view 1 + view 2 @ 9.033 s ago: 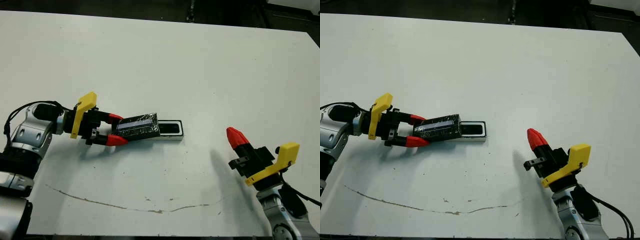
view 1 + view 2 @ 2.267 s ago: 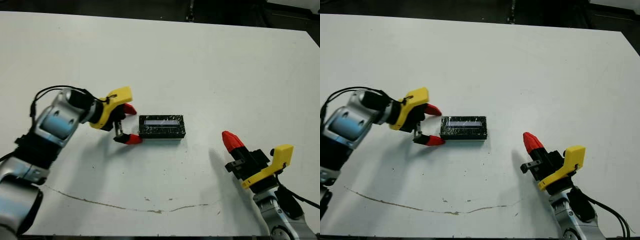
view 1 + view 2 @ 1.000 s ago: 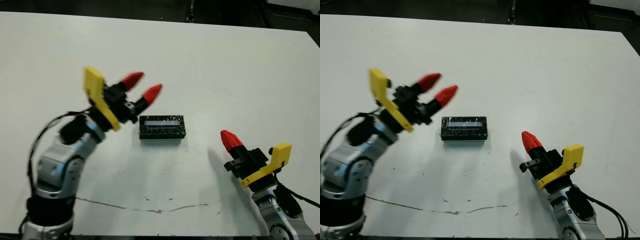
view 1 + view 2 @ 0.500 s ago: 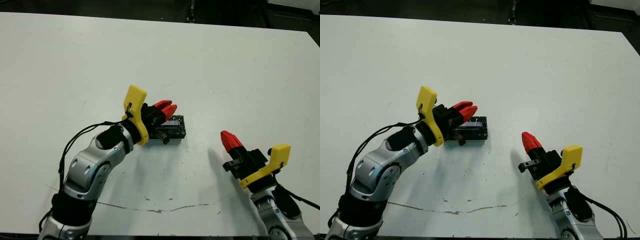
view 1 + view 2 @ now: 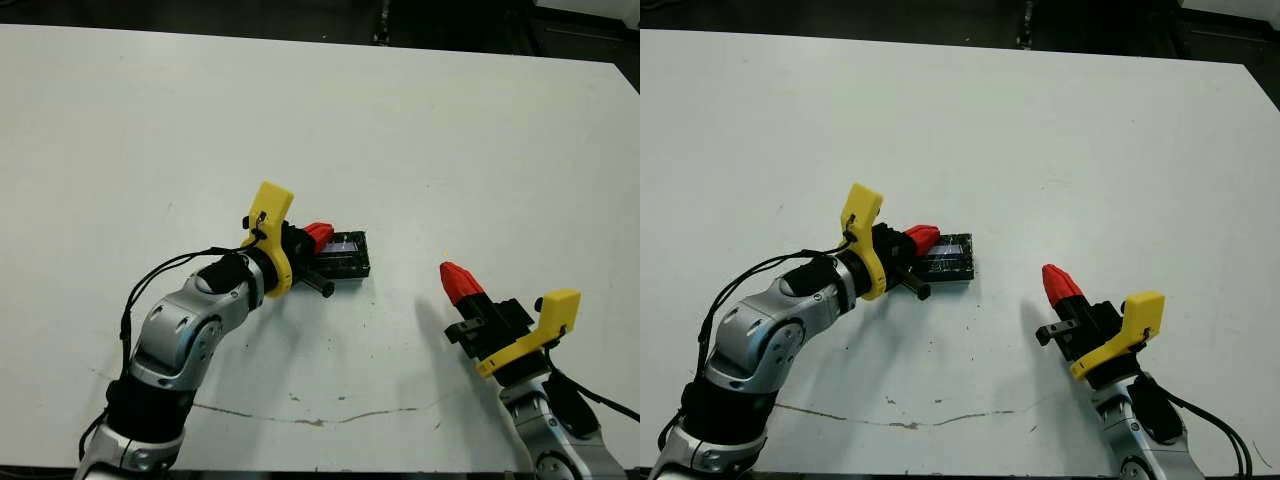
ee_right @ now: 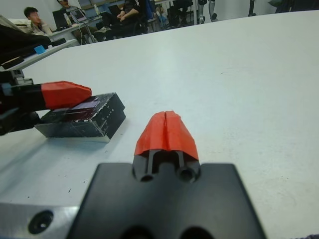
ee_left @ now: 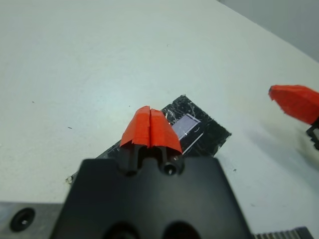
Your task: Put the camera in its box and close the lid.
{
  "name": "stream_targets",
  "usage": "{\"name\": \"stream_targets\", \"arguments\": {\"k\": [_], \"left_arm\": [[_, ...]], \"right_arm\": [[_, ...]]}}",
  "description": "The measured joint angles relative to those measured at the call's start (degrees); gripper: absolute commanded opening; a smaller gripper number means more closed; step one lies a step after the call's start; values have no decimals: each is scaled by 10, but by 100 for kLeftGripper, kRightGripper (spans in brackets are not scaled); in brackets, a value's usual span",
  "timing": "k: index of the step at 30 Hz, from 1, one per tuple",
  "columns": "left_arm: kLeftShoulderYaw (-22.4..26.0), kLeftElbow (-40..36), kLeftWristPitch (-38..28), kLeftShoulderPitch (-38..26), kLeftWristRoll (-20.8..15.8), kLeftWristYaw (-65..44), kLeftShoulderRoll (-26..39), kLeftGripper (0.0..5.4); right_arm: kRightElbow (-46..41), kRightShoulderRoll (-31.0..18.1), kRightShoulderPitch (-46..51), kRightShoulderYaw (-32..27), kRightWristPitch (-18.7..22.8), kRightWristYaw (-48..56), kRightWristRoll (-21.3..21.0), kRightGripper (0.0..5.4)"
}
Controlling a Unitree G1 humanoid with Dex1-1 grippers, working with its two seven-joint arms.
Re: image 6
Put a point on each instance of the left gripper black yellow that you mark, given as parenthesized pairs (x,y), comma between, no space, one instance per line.
(15,122)

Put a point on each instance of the open laptop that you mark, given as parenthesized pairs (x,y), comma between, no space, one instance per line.
(79,15)

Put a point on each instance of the white side table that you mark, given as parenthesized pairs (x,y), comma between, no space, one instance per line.
(57,47)

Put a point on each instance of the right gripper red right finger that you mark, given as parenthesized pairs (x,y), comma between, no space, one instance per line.
(180,134)

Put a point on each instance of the seated person in black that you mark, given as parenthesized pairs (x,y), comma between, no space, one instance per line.
(132,15)

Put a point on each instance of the clear plastic bottle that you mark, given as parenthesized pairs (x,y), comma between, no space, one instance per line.
(66,20)

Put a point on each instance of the black monitor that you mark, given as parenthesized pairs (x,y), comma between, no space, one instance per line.
(58,20)

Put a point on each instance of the small blue box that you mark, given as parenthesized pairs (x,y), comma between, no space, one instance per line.
(40,49)

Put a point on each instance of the flat black item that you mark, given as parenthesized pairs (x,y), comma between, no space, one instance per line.
(12,62)

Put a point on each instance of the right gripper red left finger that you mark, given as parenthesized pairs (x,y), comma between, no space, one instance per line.
(152,134)

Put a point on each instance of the black tripod leg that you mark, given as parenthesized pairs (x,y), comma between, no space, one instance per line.
(252,7)

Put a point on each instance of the person with face mask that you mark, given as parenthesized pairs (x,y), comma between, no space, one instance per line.
(65,3)

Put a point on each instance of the silver humanoid robot legs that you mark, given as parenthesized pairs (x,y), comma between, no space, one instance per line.
(211,10)

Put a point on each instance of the grey office desk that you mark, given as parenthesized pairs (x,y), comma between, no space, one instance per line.
(64,31)

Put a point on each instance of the person in beige jacket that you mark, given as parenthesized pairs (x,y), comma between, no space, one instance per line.
(37,27)

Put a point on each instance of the blue office chair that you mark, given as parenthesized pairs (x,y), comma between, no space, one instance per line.
(152,10)

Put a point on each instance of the black taped box lid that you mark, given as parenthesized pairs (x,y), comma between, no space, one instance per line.
(109,112)

